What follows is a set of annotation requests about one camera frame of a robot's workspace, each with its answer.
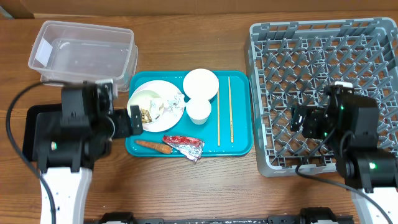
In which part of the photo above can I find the left wooden chopstick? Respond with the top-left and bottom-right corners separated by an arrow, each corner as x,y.
217,87 -> 221,146

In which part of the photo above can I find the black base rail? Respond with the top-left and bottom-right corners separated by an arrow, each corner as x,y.
83,207 -> 354,224

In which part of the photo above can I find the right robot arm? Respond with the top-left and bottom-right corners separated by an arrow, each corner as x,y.
290,82 -> 397,223

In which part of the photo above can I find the teal serving tray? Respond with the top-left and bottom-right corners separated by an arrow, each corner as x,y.
125,69 -> 253,161

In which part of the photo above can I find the black tray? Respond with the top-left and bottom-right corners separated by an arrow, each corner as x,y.
22,103 -> 62,162

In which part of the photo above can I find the large white bowl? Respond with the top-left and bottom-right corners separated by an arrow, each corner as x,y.
183,68 -> 219,100

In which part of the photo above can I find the grey dishwasher rack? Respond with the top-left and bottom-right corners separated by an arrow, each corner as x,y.
245,17 -> 397,177

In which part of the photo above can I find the right wooden chopstick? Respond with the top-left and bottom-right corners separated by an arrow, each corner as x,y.
228,77 -> 234,143

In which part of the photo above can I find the orange carrot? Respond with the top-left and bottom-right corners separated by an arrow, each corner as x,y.
135,140 -> 172,154

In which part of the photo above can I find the small white bowl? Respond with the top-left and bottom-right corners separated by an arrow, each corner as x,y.
127,90 -> 165,116

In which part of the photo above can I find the clear plastic bin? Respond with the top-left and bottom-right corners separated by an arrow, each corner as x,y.
28,21 -> 138,92

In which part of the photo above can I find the white round plate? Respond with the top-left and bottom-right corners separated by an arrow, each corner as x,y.
130,80 -> 185,133

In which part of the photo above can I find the foil ball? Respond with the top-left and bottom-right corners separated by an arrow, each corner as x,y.
166,93 -> 185,110

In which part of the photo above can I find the red foil snack wrapper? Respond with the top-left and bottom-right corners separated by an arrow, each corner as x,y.
162,136 -> 205,162

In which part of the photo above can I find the food scraps peanuts rice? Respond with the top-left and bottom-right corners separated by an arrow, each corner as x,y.
140,98 -> 164,123

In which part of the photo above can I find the white cup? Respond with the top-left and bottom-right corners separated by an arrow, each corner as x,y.
186,98 -> 211,125

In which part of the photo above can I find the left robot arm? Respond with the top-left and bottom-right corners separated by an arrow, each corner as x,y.
33,81 -> 143,223

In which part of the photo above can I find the wooden chopstick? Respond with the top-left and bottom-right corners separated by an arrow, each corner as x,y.
228,77 -> 234,143
217,87 -> 221,146

